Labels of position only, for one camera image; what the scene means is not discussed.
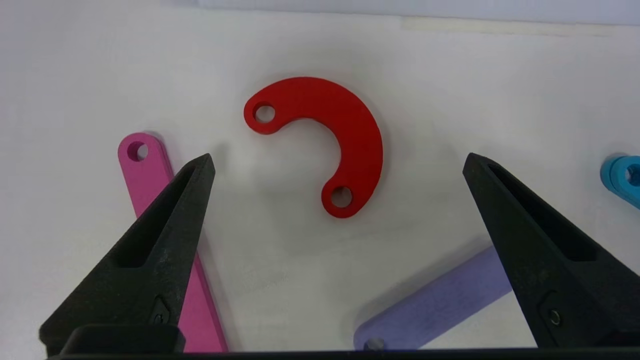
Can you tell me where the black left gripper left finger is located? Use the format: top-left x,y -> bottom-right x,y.
40,152 -> 216,357

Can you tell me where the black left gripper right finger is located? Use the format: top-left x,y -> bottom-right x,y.
462,152 -> 640,349

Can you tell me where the pink bar with holes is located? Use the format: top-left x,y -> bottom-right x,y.
117,132 -> 228,353

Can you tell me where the red curved letter piece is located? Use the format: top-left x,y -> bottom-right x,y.
243,76 -> 385,219

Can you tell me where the blue flat bar with holes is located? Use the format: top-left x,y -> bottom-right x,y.
600,154 -> 640,211

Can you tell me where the purple short flat bar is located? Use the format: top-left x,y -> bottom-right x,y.
353,245 -> 513,351

